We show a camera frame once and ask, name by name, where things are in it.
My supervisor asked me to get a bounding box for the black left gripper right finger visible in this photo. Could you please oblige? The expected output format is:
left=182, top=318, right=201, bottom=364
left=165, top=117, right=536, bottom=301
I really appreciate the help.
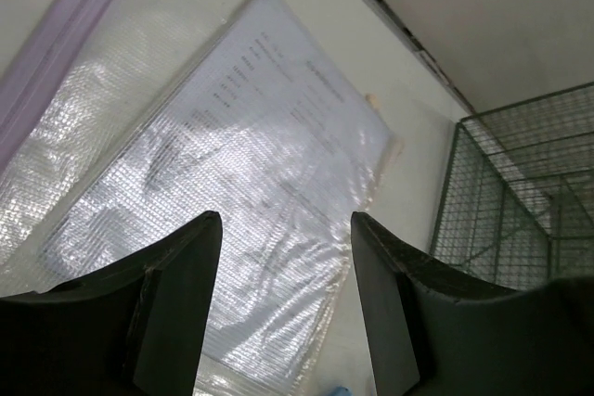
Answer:
left=351, top=212, right=593, bottom=395

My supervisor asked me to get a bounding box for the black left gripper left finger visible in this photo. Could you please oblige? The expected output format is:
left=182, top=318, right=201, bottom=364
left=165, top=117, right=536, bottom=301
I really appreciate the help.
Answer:
left=1, top=211, right=222, bottom=395

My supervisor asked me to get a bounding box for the clear purple-zip document pouch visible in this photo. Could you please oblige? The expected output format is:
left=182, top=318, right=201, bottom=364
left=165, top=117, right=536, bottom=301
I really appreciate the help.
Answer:
left=1, top=0, right=240, bottom=293

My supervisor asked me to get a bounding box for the green wire mesh organizer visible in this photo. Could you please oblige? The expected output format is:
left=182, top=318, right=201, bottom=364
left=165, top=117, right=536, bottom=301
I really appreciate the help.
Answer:
left=429, top=83, right=593, bottom=290

